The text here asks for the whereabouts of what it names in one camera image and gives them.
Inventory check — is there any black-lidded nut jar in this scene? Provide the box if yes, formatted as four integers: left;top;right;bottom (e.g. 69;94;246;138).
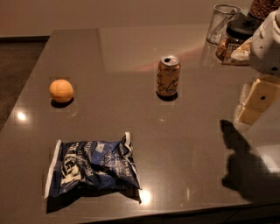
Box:
216;18;259;66

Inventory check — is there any blue chip bag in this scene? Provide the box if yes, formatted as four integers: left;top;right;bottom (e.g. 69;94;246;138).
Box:
45;132;140;198

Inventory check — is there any glass jar of nuts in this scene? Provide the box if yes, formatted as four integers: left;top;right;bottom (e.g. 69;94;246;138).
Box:
249;0;280;19

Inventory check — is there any orange fruit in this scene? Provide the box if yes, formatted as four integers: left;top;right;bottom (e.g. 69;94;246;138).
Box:
49;79;74;103

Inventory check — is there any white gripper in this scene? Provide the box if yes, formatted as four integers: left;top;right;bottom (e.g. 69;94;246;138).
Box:
234;8;280;131

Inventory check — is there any orange soda can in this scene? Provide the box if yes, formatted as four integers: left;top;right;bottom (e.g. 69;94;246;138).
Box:
157;55;181;97

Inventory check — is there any clear glass cup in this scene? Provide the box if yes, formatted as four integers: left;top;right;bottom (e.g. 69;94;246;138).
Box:
206;3;241;45

